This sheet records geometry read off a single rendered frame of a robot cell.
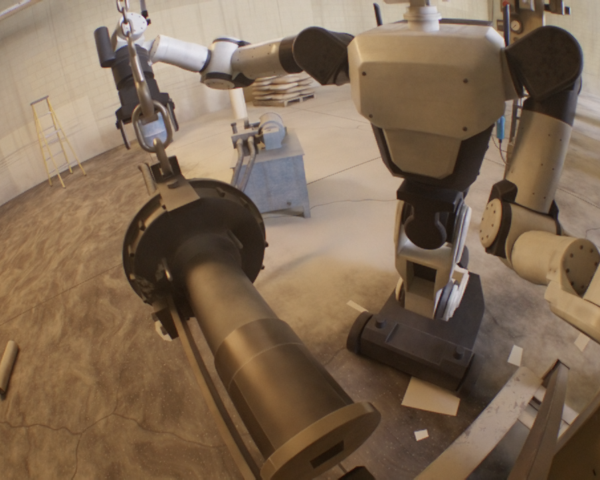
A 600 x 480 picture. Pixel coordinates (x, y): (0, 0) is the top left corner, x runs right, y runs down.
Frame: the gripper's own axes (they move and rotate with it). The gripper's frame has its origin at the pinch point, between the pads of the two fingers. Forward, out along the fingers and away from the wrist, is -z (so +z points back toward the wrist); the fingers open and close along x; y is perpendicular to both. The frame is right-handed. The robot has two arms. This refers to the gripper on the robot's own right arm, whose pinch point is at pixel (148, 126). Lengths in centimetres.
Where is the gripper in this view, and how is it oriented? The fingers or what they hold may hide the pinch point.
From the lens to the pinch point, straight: 68.0
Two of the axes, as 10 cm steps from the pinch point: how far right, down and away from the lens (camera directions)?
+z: -3.4, -9.2, -2.1
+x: -8.4, 4.0, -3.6
